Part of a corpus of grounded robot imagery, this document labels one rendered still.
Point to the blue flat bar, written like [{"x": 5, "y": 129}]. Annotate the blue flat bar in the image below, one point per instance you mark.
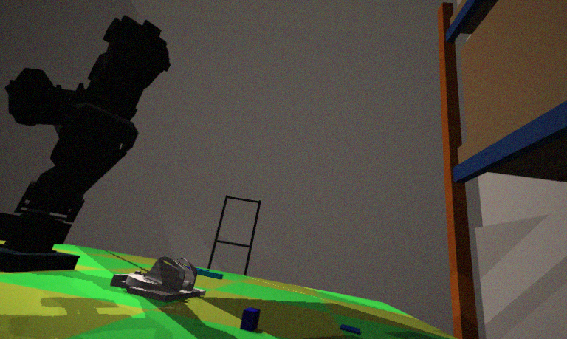
[{"x": 350, "y": 329}]

